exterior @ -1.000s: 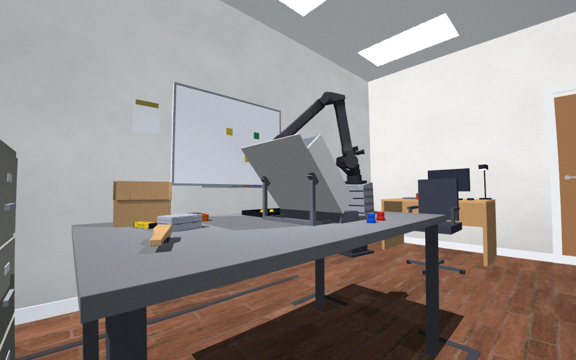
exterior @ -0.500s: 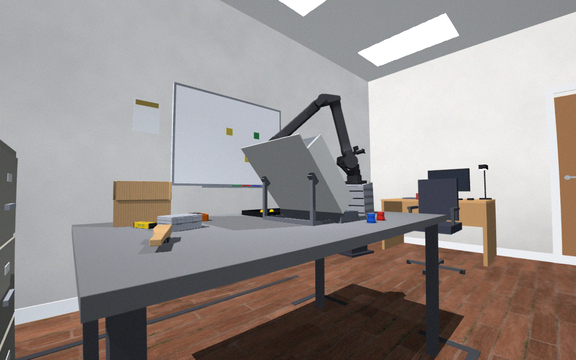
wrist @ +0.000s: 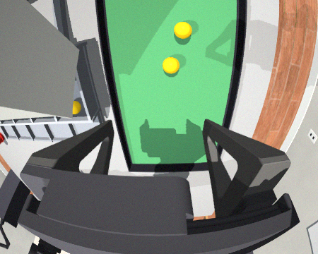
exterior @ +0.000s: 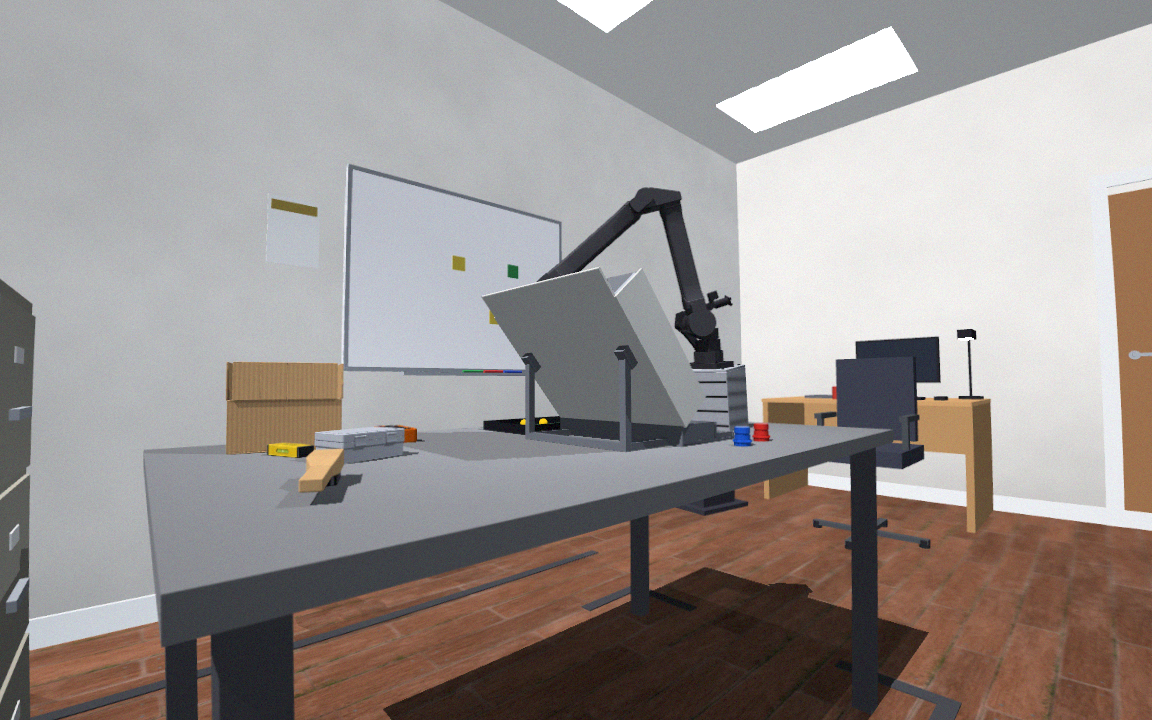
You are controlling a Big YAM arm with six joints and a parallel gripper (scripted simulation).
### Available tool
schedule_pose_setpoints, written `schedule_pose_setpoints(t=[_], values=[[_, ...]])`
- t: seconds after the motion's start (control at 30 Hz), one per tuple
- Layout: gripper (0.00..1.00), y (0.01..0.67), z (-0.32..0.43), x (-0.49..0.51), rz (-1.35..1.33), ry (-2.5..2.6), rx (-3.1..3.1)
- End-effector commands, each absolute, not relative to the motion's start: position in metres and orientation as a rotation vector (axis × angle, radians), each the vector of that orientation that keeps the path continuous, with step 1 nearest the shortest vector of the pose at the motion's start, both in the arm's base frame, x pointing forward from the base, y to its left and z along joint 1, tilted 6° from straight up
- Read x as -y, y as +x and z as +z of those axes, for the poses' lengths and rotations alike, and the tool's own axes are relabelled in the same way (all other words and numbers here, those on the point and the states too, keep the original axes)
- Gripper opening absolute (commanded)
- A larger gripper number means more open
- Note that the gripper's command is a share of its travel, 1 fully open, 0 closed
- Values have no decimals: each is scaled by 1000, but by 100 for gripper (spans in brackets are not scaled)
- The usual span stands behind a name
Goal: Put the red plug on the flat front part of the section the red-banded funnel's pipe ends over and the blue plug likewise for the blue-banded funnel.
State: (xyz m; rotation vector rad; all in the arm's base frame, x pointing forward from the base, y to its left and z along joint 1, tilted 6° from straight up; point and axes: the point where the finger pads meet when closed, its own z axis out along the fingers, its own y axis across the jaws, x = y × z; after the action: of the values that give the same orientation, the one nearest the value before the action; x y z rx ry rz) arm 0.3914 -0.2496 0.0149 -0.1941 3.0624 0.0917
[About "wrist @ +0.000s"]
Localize yellow ball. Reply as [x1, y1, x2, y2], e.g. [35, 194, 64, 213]
[73, 101, 81, 114]
[163, 57, 179, 73]
[174, 22, 192, 39]

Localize green tray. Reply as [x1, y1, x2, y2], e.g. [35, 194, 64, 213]
[95, 0, 247, 172]

